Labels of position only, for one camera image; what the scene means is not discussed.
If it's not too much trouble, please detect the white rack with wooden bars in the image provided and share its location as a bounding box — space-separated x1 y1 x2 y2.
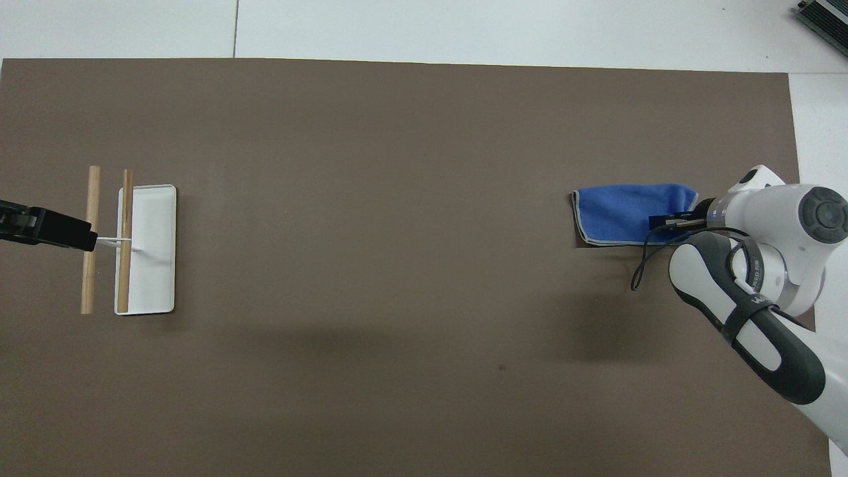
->
81 166 178 316

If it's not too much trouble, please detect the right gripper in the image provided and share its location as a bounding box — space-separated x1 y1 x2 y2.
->
673 197 717 233

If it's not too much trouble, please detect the blue towel with grey edge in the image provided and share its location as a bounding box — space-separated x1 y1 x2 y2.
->
572 184 700 248

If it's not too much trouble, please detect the black cable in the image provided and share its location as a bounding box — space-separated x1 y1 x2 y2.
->
631 223 753 292

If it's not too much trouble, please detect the grey ribbed device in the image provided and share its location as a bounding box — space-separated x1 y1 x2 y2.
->
795 0 848 42

